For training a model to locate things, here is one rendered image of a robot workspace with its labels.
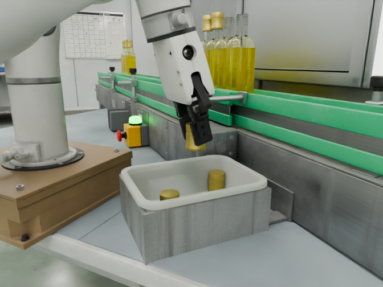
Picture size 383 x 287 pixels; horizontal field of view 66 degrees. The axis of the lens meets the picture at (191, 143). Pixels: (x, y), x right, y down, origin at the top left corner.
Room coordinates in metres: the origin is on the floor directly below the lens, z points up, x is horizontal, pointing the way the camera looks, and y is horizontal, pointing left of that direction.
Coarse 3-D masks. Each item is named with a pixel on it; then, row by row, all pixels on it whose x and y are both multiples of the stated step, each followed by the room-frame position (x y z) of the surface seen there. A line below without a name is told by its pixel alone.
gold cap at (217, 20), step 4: (216, 12) 0.86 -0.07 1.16; (220, 12) 0.86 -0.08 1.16; (212, 16) 0.87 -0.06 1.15; (216, 16) 0.86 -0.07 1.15; (220, 16) 0.86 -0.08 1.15; (212, 20) 0.87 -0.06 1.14; (216, 20) 0.86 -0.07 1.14; (220, 20) 0.86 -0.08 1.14; (212, 24) 0.87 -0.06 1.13; (216, 24) 0.86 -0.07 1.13; (220, 24) 0.86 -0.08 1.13; (212, 28) 0.87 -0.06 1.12; (216, 28) 0.86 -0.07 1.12; (220, 28) 0.86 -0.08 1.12
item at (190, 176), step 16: (176, 160) 0.57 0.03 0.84; (192, 160) 0.57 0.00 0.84; (208, 160) 0.59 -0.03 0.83; (224, 160) 0.58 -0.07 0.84; (128, 176) 0.48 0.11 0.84; (144, 176) 0.53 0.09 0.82; (160, 176) 0.54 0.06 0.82; (176, 176) 0.56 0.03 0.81; (192, 176) 0.57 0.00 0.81; (208, 176) 0.58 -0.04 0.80; (240, 176) 0.53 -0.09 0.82; (256, 176) 0.48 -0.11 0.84; (144, 192) 0.53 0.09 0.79; (192, 192) 0.56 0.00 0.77; (208, 192) 0.41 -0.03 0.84; (224, 192) 0.42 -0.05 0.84; (240, 192) 0.43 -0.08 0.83; (144, 208) 0.39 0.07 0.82; (160, 208) 0.38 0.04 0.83
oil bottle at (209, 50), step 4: (212, 40) 0.86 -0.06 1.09; (216, 40) 0.85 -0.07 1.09; (208, 44) 0.87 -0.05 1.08; (212, 44) 0.85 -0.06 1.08; (208, 48) 0.87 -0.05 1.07; (212, 48) 0.85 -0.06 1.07; (208, 52) 0.87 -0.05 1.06; (212, 52) 0.85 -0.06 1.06; (208, 56) 0.87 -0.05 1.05; (212, 56) 0.85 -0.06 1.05; (208, 60) 0.87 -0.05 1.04; (212, 60) 0.85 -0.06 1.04; (208, 64) 0.86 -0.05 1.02; (212, 64) 0.85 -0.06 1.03; (212, 68) 0.84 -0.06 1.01; (212, 72) 0.84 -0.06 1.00; (212, 76) 0.84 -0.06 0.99
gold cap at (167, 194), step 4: (160, 192) 0.47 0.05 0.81; (164, 192) 0.47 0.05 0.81; (168, 192) 0.47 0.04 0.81; (172, 192) 0.47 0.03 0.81; (176, 192) 0.47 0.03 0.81; (160, 196) 0.46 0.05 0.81; (164, 196) 0.46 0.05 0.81; (168, 196) 0.46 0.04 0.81; (172, 196) 0.46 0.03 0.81; (176, 196) 0.46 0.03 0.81; (160, 200) 0.46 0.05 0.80
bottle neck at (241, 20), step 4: (236, 16) 0.77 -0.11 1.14; (240, 16) 0.76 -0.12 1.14; (244, 16) 0.76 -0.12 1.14; (236, 20) 0.77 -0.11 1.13; (240, 20) 0.76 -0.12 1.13; (244, 20) 0.76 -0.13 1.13; (236, 24) 0.77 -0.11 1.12; (240, 24) 0.76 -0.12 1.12; (244, 24) 0.76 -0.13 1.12; (236, 28) 0.77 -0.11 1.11; (240, 28) 0.76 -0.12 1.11; (244, 28) 0.76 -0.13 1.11; (236, 32) 0.77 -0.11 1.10; (240, 32) 0.76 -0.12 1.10; (244, 32) 0.76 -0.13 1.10
